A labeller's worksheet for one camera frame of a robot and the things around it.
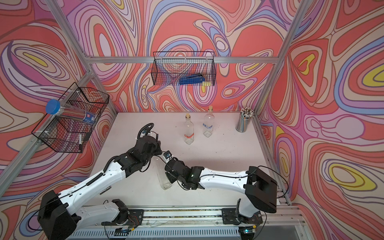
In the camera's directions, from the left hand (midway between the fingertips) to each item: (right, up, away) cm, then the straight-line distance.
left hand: (161, 142), depth 80 cm
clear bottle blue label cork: (+28, +12, +19) cm, 36 cm away
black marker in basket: (-38, +1, -8) cm, 39 cm away
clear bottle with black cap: (0, -10, -8) cm, 12 cm away
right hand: (+5, -15, -1) cm, 16 cm away
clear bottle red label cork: (+15, +6, +11) cm, 19 cm away
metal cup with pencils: (+51, +16, +15) cm, 56 cm away
